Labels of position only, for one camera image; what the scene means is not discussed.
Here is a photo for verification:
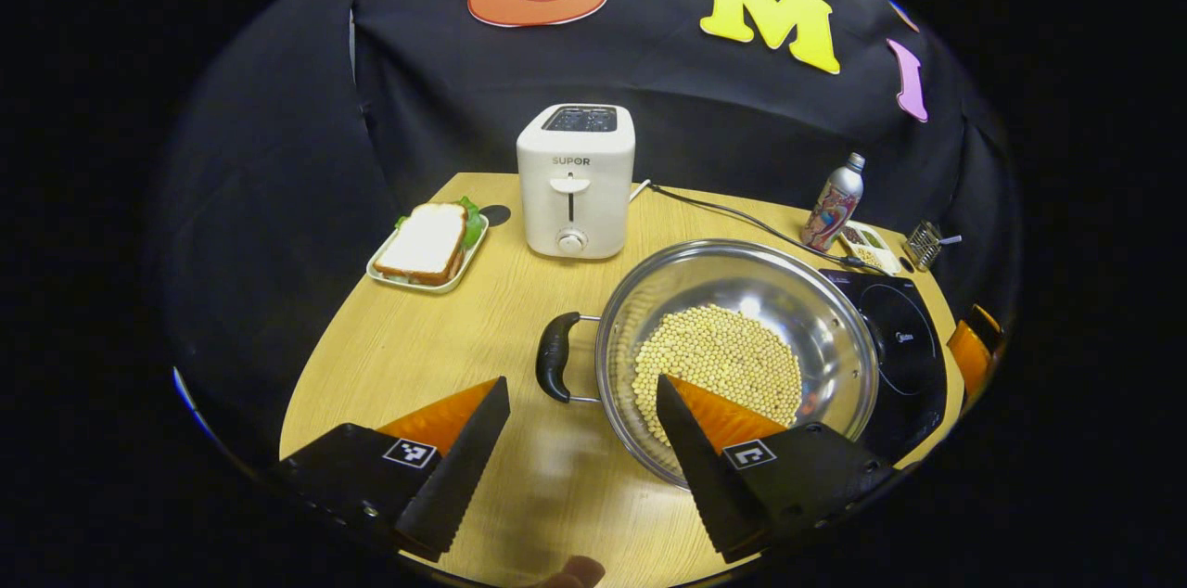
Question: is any small white snack tray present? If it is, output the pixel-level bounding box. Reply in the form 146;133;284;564
839;222;902;276

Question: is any silver drink bottle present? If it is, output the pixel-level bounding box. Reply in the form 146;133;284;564
800;152;866;252

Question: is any stainless steel pot black handle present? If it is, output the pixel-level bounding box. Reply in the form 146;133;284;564
535;238;880;489

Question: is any black power cable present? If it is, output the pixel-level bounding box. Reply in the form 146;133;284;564
649;184;891;274

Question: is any wire mesh holder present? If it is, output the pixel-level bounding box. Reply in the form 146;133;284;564
904;220;942;271

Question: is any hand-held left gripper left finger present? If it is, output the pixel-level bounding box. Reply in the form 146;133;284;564
269;375;513;563

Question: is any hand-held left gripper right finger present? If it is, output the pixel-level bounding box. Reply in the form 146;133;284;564
654;373;899;564

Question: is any black induction cooktop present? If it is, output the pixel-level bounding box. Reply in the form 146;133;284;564
818;268;949;466

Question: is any pile of soybeans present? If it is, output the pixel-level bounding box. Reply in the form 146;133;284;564
632;303;803;445

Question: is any black backdrop cloth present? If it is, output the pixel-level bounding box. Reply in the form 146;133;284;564
153;0;1021;468

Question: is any white toaster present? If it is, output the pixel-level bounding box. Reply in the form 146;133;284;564
516;103;637;260

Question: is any pale green rectangular plate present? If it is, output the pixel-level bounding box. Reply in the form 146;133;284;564
366;212;490;295

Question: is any white bread sandwich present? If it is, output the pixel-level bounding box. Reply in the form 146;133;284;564
374;197;485;286

